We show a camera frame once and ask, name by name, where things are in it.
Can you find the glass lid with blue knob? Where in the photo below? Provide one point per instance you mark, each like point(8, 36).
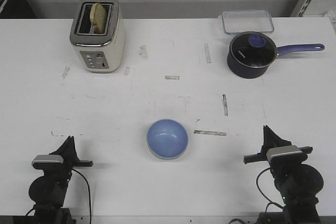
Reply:
point(253, 49)

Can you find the blue bowl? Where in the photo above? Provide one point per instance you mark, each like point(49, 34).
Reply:
point(167, 139)

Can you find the clear plastic food container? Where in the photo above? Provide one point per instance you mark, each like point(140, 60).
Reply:
point(239, 21)

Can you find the black box in corner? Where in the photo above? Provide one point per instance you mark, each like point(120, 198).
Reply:
point(16, 9)

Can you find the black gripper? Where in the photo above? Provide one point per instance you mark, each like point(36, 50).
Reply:
point(272, 140)
point(72, 161)

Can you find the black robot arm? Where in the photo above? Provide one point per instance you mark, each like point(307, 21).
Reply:
point(298, 183)
point(49, 190)

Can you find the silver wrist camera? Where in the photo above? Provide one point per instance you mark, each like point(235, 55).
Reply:
point(282, 151)
point(47, 162)

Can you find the dark blue saucepan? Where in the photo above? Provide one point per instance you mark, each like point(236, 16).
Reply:
point(251, 73)

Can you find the cream and chrome toaster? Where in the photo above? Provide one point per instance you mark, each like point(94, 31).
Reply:
point(99, 53)

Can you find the toasted bread slice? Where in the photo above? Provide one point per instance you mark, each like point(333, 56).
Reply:
point(98, 18)

